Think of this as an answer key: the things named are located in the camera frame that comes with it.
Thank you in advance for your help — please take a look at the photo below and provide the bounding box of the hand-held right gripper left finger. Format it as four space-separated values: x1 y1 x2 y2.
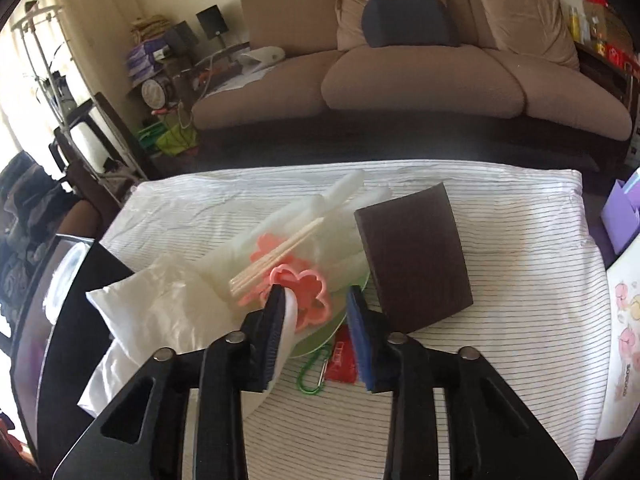
52 284 288 480

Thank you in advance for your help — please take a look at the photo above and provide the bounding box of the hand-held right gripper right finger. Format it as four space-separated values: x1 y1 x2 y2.
346 285 578 480

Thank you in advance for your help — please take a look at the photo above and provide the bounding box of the black desktop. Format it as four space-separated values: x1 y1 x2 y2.
10 232 136 471

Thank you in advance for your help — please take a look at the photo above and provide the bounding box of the red packet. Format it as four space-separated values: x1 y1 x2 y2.
325 325 361 383

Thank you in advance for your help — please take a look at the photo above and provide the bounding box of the green round plate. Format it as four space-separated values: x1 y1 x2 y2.
292 270 373 361

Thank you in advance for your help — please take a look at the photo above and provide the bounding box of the green carabiner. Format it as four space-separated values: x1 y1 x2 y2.
299 347 335 393

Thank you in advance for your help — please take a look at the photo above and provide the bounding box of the bundle of bamboo skewers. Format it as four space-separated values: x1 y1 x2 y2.
228 216 326 297

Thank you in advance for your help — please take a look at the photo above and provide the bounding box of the translucent white rubber glove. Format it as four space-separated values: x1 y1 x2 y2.
200 170 393 306
320 232 373 296

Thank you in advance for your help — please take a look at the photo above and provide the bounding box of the dark brown sponge block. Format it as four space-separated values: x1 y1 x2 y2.
353 183 474 335

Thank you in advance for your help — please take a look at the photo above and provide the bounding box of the white crumpled napkin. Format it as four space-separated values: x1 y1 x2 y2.
77 252 241 418

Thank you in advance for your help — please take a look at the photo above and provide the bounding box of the striped white tablecloth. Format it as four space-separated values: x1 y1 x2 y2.
82 160 613 480

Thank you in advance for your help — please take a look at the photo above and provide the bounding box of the green basket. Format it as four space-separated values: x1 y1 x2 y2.
137 120 198 158

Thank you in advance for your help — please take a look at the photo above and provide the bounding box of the dark wooden chair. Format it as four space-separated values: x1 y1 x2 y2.
48 91 151 206

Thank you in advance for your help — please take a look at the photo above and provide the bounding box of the brown sofa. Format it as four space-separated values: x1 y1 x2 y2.
191 0 633 143

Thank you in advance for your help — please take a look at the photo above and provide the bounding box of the white flower-print storage box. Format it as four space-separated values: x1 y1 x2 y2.
597 245 640 441

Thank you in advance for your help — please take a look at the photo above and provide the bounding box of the dark patterned cloth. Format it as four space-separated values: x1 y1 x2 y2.
0 152 101 321

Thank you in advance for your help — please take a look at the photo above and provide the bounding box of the white object beside sofa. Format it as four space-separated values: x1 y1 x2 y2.
237 45 286 67

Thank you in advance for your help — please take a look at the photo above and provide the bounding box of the purple box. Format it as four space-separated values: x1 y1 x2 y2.
600 167 640 256

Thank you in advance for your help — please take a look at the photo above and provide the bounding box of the stack of purple boxes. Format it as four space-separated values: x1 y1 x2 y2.
125 40 171 78

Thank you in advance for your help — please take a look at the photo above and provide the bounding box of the black speaker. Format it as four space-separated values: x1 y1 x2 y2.
196 4 226 40
162 21 193 56

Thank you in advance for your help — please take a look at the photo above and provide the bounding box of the dark blue lumbar pillow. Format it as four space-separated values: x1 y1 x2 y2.
362 0 461 49

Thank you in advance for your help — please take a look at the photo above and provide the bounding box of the beige sofa cushion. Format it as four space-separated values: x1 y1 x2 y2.
328 0 446 51
460 0 581 71

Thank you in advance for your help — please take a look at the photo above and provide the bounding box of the dark wooden cabinet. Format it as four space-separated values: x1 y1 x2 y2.
570 0 640 111

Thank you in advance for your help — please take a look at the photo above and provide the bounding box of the white coat rack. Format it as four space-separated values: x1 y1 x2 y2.
10 2 146 181

